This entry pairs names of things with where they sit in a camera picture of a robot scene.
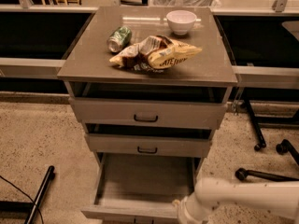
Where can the black caster leg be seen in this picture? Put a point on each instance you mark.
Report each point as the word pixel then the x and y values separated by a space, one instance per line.
pixel 242 174
pixel 286 147

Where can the white bowl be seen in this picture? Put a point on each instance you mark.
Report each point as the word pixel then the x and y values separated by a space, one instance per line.
pixel 181 21

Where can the grey bottom drawer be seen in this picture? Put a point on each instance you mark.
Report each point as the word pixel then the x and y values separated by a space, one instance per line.
pixel 140 189

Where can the black caster leg upper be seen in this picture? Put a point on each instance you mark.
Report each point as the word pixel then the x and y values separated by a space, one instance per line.
pixel 286 147

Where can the grey top drawer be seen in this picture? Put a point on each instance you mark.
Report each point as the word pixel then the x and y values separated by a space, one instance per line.
pixel 148 105

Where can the grey drawer cabinet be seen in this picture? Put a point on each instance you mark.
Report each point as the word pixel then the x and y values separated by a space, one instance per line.
pixel 89 60

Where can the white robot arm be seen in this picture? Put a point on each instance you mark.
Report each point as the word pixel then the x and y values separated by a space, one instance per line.
pixel 277 198

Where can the grey metal railing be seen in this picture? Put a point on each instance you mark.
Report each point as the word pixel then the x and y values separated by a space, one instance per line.
pixel 252 75

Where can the black caster leg lower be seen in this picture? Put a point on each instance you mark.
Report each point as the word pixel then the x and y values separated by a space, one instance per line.
pixel 242 174

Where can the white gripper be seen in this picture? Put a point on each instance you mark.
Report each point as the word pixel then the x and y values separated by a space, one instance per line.
pixel 184 209

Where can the black left floor leg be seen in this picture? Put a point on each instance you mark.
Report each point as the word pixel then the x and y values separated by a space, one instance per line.
pixel 27 210

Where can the grey drawer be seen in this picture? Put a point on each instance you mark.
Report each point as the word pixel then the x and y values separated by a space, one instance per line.
pixel 146 140
pixel 140 189
pixel 148 105

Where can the grey middle drawer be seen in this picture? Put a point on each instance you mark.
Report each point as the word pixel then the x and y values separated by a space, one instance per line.
pixel 146 140

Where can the black upright stand leg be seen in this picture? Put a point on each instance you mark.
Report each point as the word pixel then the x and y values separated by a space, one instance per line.
pixel 260 139

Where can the green soda can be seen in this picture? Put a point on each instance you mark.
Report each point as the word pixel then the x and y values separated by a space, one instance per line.
pixel 119 39

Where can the yellow chip bag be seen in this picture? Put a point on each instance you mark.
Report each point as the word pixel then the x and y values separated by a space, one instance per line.
pixel 154 54

